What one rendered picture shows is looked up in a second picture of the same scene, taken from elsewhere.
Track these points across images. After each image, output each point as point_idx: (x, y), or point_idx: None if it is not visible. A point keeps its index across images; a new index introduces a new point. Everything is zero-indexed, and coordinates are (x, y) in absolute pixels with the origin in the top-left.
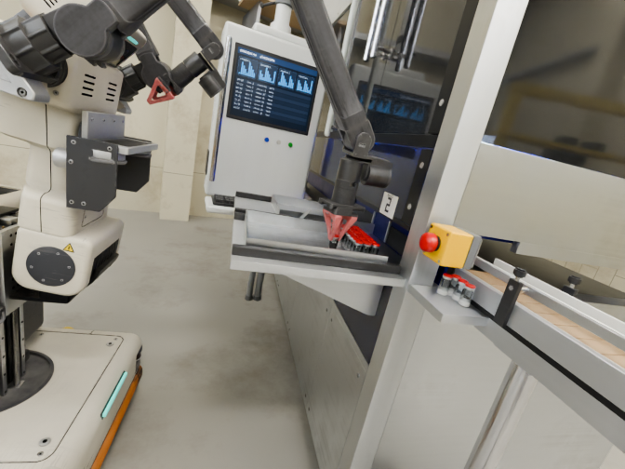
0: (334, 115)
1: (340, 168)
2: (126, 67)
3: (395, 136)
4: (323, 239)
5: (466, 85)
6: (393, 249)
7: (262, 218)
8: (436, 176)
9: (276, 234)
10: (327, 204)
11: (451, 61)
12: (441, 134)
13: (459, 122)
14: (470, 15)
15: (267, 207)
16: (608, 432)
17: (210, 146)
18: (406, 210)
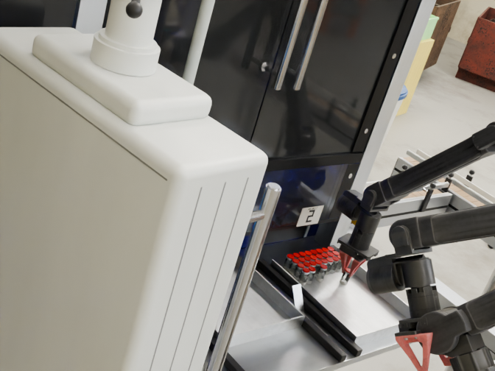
0: (398, 196)
1: (378, 224)
2: (490, 354)
3: (312, 160)
4: (317, 288)
5: (387, 121)
6: (267, 243)
7: (341, 329)
8: (364, 178)
9: (356, 318)
10: (376, 254)
11: (373, 102)
12: (367, 152)
13: (381, 143)
14: (388, 73)
15: (255, 347)
16: (390, 223)
17: None
18: (335, 210)
